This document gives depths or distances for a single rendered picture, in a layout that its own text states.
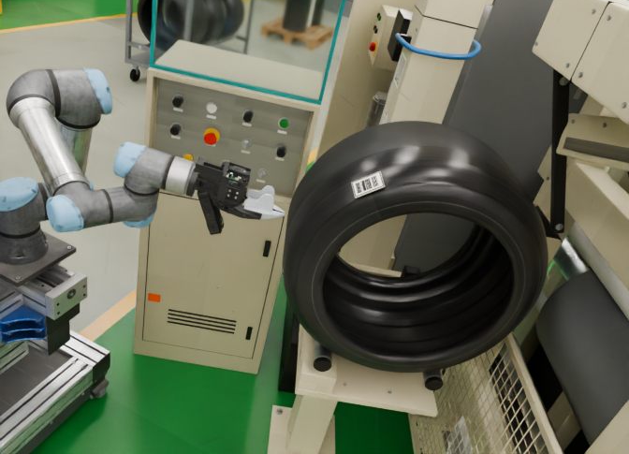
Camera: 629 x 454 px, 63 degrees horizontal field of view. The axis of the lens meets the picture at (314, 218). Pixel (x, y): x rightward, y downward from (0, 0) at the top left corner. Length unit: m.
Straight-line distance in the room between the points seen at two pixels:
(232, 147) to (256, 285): 0.57
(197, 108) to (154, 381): 1.17
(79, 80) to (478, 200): 0.98
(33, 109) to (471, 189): 0.96
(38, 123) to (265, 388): 1.52
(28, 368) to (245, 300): 0.80
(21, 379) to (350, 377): 1.21
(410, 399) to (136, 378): 1.30
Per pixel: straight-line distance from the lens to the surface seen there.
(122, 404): 2.29
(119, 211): 1.15
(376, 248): 1.51
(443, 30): 1.29
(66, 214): 1.12
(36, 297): 1.78
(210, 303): 2.15
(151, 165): 1.10
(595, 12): 1.14
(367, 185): 0.98
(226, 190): 1.09
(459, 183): 1.01
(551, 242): 1.54
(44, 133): 1.28
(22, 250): 1.77
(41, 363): 2.18
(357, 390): 1.39
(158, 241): 2.01
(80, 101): 1.42
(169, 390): 2.33
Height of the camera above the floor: 1.83
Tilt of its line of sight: 31 degrees down
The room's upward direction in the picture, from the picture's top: 15 degrees clockwise
